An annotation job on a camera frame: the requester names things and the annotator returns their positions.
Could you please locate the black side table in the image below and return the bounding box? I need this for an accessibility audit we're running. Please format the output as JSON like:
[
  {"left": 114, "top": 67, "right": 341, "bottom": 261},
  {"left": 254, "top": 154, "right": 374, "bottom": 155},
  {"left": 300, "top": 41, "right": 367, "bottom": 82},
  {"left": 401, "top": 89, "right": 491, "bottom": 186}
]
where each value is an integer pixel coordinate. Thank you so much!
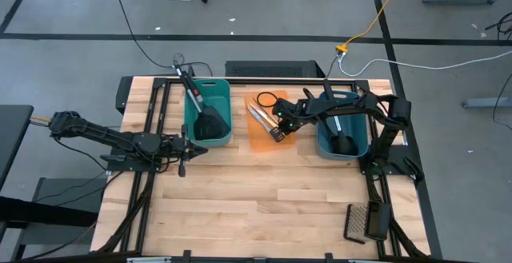
[{"left": 0, "top": 104, "right": 35, "bottom": 192}]

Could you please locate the yellow cable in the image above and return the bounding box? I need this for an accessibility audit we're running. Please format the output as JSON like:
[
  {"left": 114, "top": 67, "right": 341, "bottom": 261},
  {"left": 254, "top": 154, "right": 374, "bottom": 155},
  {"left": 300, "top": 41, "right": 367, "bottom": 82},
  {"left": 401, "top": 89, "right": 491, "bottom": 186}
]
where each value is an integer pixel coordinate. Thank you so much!
[{"left": 334, "top": 0, "right": 410, "bottom": 55}]

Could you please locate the black aluminium rig frame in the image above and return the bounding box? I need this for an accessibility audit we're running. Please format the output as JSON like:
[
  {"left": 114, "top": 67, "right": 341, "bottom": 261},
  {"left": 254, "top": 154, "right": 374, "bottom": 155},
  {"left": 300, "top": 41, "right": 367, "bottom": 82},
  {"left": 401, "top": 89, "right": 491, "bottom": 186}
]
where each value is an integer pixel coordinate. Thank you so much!
[{"left": 90, "top": 77, "right": 432, "bottom": 263}]

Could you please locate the black cable loop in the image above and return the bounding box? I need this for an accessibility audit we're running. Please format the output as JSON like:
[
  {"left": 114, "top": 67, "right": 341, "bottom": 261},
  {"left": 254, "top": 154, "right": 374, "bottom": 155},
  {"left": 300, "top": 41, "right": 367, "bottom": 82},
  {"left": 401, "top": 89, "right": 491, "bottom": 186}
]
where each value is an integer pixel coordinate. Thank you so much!
[{"left": 255, "top": 91, "right": 279, "bottom": 109}]

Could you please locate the green plastic bin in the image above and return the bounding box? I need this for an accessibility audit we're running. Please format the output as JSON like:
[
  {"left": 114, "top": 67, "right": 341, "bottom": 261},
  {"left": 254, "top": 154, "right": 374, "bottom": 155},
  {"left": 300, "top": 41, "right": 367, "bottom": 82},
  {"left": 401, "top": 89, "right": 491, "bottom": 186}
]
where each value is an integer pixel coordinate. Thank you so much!
[{"left": 182, "top": 78, "right": 234, "bottom": 149}]

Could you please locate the white cable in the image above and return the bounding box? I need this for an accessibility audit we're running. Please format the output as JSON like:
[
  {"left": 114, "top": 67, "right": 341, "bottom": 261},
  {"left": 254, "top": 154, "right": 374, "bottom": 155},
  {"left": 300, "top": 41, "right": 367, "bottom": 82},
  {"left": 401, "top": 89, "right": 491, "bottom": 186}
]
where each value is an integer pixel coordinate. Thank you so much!
[{"left": 338, "top": 49, "right": 512, "bottom": 78}]

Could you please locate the metal box grater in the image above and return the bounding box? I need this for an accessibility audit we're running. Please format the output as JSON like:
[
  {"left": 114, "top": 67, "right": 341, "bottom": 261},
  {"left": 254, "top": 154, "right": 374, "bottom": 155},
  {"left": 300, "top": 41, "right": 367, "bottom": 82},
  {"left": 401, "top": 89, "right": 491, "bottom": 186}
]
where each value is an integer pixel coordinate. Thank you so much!
[{"left": 342, "top": 200, "right": 392, "bottom": 245}]

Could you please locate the cream-handled knife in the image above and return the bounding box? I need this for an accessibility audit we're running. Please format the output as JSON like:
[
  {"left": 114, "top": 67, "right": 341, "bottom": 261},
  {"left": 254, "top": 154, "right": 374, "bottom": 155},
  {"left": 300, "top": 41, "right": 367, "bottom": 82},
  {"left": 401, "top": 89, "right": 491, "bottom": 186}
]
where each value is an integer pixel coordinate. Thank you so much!
[{"left": 251, "top": 98, "right": 281, "bottom": 129}]

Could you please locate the orange translucent plastic bin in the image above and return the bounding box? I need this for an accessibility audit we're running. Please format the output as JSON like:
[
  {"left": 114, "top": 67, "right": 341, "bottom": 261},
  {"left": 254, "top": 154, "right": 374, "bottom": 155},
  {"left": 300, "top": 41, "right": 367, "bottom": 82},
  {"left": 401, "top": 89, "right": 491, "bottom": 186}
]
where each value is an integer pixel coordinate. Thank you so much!
[{"left": 244, "top": 90, "right": 298, "bottom": 153}]

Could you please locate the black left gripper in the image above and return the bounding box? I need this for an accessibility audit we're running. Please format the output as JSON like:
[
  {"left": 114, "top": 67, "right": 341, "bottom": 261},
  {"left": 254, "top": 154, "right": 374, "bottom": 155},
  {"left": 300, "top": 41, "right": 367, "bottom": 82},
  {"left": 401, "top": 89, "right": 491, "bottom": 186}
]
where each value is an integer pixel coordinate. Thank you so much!
[{"left": 162, "top": 125, "right": 209, "bottom": 177}]

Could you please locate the black perforated box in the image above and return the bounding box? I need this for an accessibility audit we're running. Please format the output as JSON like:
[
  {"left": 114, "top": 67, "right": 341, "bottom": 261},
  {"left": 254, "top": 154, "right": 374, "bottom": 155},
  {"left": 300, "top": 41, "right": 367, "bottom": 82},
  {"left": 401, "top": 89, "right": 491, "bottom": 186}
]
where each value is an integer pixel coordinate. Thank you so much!
[{"left": 224, "top": 59, "right": 326, "bottom": 79}]

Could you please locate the long black floor cable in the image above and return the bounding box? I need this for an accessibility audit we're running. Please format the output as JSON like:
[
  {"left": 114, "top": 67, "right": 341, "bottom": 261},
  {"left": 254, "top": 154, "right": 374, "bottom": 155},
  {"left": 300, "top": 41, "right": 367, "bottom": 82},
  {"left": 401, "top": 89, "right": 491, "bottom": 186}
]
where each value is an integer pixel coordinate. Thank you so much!
[{"left": 113, "top": 0, "right": 213, "bottom": 77}]

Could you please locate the blue-grey plastic bin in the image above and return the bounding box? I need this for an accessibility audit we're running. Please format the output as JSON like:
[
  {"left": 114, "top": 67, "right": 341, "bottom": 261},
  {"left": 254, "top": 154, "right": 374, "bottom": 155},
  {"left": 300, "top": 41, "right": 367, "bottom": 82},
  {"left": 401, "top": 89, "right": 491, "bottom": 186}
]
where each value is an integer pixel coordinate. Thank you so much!
[{"left": 315, "top": 90, "right": 370, "bottom": 161}]

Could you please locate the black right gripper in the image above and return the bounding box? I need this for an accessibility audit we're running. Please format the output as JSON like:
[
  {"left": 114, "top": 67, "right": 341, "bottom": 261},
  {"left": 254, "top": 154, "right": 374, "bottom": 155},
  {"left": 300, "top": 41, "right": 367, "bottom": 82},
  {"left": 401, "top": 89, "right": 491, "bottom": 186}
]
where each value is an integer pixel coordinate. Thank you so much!
[{"left": 270, "top": 99, "right": 311, "bottom": 142}]

